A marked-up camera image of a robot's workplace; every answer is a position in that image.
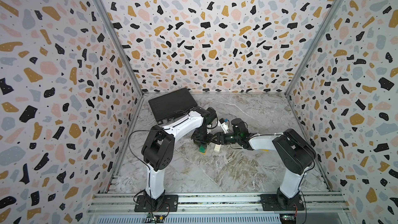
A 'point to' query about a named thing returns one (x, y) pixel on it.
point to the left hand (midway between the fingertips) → (206, 147)
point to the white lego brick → (217, 148)
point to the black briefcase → (171, 107)
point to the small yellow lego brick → (204, 152)
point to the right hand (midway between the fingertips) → (211, 141)
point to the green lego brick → (201, 149)
